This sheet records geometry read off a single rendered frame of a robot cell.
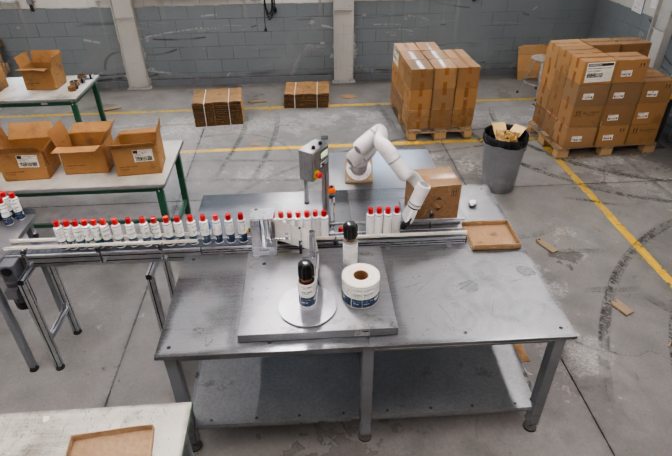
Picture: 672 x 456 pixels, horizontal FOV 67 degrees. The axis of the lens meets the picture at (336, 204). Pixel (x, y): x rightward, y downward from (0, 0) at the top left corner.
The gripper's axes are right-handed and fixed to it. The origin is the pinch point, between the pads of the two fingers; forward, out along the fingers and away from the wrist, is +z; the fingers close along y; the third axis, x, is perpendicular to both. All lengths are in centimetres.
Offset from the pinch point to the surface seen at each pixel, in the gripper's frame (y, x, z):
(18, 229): -23, -230, 90
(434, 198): -17.0, 18.1, -15.7
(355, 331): 78, -32, 20
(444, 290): 47, 19, 5
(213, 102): -379, -148, 119
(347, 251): 31.8, -37.6, 6.3
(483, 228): -9, 55, -8
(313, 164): 1, -67, -25
